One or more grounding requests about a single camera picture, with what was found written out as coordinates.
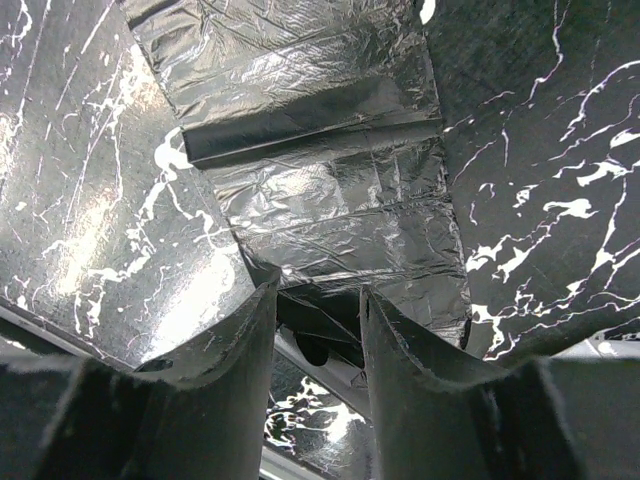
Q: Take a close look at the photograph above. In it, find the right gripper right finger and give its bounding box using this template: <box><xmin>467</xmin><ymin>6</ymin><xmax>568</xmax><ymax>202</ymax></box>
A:
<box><xmin>360</xmin><ymin>287</ymin><xmax>585</xmax><ymax>479</ymax></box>

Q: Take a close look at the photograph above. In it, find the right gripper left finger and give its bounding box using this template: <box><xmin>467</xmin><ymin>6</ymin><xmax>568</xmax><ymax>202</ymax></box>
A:
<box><xmin>35</xmin><ymin>282</ymin><xmax>277</xmax><ymax>479</ymax></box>

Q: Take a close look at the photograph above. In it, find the black trash bag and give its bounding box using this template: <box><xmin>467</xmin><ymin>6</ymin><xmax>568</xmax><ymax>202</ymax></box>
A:
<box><xmin>120</xmin><ymin>1</ymin><xmax>471</xmax><ymax>366</ymax></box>

